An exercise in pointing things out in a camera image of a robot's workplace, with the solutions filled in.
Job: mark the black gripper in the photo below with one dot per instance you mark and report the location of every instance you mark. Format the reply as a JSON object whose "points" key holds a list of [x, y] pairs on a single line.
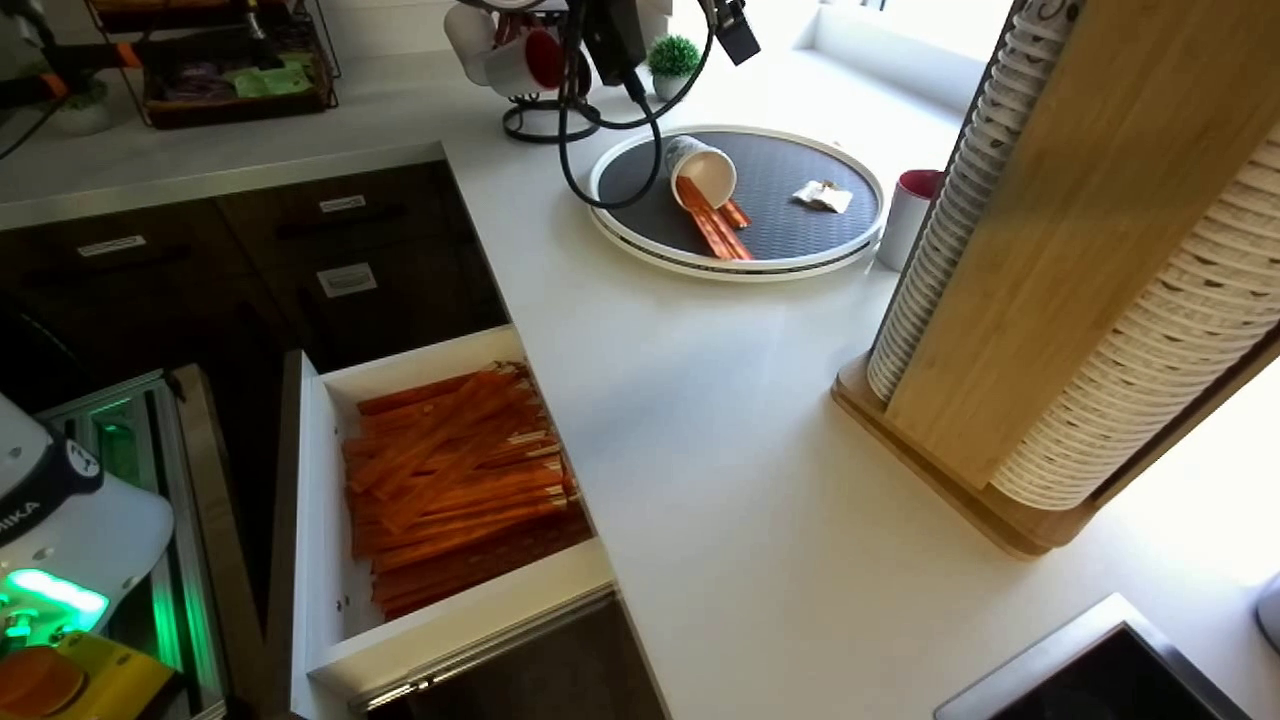
{"points": [[609, 30]]}

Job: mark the small green potted plant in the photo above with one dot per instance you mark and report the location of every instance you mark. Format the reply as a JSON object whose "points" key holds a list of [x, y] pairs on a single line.
{"points": [[674, 66]]}

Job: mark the orange sticks in drawer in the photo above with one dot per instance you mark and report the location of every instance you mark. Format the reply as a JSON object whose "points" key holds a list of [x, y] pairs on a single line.
{"points": [[455, 486]]}

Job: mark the round grey white tray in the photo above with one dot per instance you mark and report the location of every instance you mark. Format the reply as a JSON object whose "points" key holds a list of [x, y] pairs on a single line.
{"points": [[770, 164]]}

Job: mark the orange sugar stick packet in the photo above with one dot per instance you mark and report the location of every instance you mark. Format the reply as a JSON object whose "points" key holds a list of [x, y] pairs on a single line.
{"points": [[719, 232]]}

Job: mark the patterned paper coffee cup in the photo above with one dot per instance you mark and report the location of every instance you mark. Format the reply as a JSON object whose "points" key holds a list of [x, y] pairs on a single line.
{"points": [[703, 164]]}

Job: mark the open white drawer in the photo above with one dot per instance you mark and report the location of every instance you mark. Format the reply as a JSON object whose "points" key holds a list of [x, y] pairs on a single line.
{"points": [[341, 652]]}

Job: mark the white mug red interior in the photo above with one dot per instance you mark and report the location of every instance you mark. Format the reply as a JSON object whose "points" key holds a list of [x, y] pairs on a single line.
{"points": [[905, 212]]}

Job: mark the wooden cup dispenser stand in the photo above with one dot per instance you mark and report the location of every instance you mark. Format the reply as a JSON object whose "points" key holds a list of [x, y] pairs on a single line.
{"points": [[1100, 266]]}

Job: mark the white mug on rack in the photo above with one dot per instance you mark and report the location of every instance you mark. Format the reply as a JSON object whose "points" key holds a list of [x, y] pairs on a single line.
{"points": [[504, 46]]}

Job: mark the wire basket with items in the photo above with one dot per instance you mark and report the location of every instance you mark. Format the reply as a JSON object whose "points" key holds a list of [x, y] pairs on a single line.
{"points": [[222, 60]]}

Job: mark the small white tea bag packet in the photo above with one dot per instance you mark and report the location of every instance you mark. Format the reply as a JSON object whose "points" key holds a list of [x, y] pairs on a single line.
{"points": [[823, 198]]}

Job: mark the black wire mug rack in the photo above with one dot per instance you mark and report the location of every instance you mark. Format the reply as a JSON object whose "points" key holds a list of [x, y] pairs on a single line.
{"points": [[552, 118]]}

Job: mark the black counter inset tray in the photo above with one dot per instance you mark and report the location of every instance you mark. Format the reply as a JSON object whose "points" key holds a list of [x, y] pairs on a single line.
{"points": [[1100, 667]]}

